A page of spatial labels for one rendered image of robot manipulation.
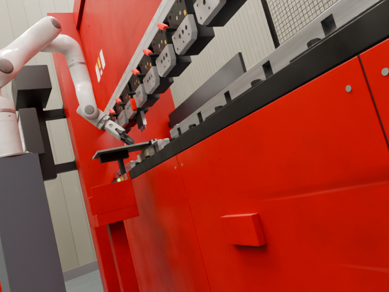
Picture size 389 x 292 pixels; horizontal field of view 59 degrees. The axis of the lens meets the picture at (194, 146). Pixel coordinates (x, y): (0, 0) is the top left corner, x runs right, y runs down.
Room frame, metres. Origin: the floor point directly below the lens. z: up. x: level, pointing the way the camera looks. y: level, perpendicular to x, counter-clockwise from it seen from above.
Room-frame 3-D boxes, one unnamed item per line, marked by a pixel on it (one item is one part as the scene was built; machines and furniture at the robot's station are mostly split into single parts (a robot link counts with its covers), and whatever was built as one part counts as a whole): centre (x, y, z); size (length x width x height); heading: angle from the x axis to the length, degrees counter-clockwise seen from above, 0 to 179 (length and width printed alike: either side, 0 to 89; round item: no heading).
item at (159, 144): (1.79, 0.22, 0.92); 0.39 x 0.06 x 0.10; 26
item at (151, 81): (1.50, 0.08, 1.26); 0.15 x 0.09 x 0.17; 26
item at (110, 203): (1.43, 0.40, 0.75); 0.20 x 0.16 x 0.18; 28
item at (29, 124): (2.68, 1.25, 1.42); 0.45 x 0.12 x 0.36; 31
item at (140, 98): (1.68, 0.17, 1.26); 0.15 x 0.09 x 0.17; 26
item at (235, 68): (2.27, -0.11, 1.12); 1.13 x 0.02 x 0.44; 26
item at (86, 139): (2.79, 0.51, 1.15); 0.85 x 0.25 x 2.30; 116
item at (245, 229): (0.85, -0.06, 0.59); 0.15 x 0.02 x 0.07; 26
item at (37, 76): (2.77, 1.20, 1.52); 0.51 x 0.25 x 0.85; 31
